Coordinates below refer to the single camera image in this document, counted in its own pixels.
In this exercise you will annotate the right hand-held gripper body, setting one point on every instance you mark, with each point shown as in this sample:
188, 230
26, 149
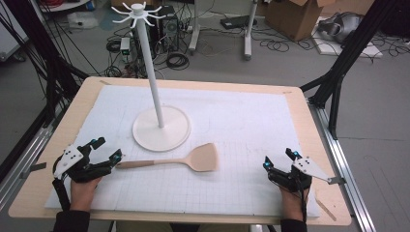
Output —
298, 175

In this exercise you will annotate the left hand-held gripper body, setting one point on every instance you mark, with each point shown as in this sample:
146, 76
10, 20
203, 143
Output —
69, 158

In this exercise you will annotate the white hook rack stand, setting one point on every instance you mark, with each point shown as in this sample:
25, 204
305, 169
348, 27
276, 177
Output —
151, 74

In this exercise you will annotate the person's right hand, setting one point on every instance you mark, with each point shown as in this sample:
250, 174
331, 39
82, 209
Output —
291, 204

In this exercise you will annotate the person's left hand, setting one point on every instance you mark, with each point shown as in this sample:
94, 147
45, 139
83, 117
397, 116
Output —
82, 193

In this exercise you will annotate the thin wooden stick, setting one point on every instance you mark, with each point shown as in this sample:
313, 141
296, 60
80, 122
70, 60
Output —
326, 208

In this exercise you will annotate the white grid mat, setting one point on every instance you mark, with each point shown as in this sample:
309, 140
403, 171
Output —
241, 129

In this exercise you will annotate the white power adapter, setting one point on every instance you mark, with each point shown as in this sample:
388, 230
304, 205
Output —
125, 48

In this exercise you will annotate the clear plastic bag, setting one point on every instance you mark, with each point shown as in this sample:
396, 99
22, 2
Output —
82, 20

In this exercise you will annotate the white stand leg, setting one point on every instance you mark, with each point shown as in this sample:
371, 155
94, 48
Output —
194, 32
248, 35

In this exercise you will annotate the white foam board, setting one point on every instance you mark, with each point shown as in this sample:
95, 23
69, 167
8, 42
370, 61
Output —
370, 51

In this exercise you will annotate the white cabinet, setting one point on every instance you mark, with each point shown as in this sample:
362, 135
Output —
9, 35

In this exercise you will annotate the grey headset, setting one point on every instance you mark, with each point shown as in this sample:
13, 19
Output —
341, 25

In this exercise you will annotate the cardboard box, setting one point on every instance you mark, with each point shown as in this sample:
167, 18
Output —
290, 16

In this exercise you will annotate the black computer tower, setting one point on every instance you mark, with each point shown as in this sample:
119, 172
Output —
167, 25

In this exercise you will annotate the flat black device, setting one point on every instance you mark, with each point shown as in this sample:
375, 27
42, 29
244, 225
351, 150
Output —
237, 21

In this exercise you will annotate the grey metal bracket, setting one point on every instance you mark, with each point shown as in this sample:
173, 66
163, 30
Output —
34, 168
337, 180

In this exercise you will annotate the aluminium rail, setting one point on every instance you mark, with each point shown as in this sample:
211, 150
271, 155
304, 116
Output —
345, 167
22, 161

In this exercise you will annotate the black metal frame strut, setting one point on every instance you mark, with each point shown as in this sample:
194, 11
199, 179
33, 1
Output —
348, 54
48, 64

